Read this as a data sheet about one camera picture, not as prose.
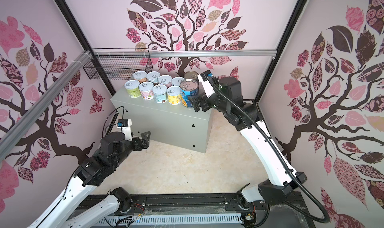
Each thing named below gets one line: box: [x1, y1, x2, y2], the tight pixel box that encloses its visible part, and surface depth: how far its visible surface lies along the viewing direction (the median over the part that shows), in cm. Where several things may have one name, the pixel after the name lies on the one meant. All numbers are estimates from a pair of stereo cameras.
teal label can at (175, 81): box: [171, 76, 185, 86], surface depth 76 cm
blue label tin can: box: [179, 78, 199, 108], surface depth 66 cm
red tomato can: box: [184, 71, 199, 82], surface depth 71 cm
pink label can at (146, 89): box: [139, 81, 155, 101], surface depth 74 cm
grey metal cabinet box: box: [110, 88, 214, 154], surface depth 75 cm
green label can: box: [124, 79, 142, 99], surface depth 74 cm
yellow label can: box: [166, 85, 182, 105], surface depth 71 cm
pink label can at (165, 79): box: [158, 74, 173, 88], surface depth 77 cm
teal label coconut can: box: [146, 71, 161, 83], surface depth 79 cm
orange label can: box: [133, 70, 148, 84], surface depth 79 cm
